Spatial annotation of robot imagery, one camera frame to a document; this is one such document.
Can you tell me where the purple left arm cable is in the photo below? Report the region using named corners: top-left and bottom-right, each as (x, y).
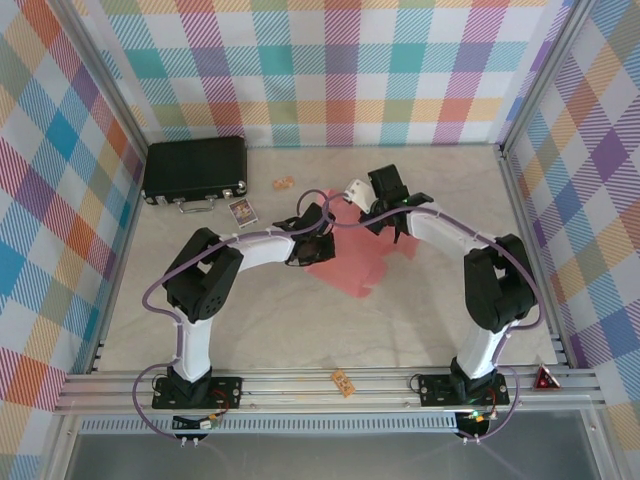
top-left (132, 188), bottom-right (337, 444)

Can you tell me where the black briefcase with metal handle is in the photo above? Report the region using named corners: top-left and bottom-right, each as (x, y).
top-left (140, 135), bottom-right (250, 214)

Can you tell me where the small picture card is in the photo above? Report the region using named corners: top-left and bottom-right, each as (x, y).
top-left (228, 198), bottom-right (260, 227)

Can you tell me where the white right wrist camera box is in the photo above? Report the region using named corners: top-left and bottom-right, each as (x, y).
top-left (343, 178), bottom-right (375, 207)

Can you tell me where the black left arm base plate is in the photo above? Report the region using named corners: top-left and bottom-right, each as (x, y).
top-left (151, 374), bottom-right (245, 412)

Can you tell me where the pink paper box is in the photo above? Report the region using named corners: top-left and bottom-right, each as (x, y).
top-left (305, 187), bottom-right (419, 301)

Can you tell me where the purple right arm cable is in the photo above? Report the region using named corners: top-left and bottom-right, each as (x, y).
top-left (324, 192), bottom-right (544, 444)

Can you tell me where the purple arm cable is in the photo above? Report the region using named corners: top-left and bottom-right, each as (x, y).
top-left (132, 188), bottom-right (337, 444)
top-left (324, 192), bottom-right (544, 444)

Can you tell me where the aluminium frame rail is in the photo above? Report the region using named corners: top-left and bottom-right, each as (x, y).
top-left (53, 367), bottom-right (609, 416)

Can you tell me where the aluminium frame post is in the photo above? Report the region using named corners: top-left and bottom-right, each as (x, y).
top-left (497, 0), bottom-right (594, 369)
top-left (52, 0), bottom-right (151, 374)

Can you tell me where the red triangular warning button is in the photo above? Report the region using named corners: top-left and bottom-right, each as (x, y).
top-left (532, 365), bottom-right (562, 392)

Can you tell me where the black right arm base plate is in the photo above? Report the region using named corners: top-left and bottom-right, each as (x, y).
top-left (417, 370), bottom-right (512, 408)

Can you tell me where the orange paper tag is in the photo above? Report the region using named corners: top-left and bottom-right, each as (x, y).
top-left (330, 369), bottom-right (353, 400)

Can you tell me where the slotted grey cable duct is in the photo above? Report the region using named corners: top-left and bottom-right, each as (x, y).
top-left (79, 417), bottom-right (459, 435)

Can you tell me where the grey metal panel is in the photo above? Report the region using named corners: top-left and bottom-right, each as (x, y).
top-left (44, 410), bottom-right (616, 480)

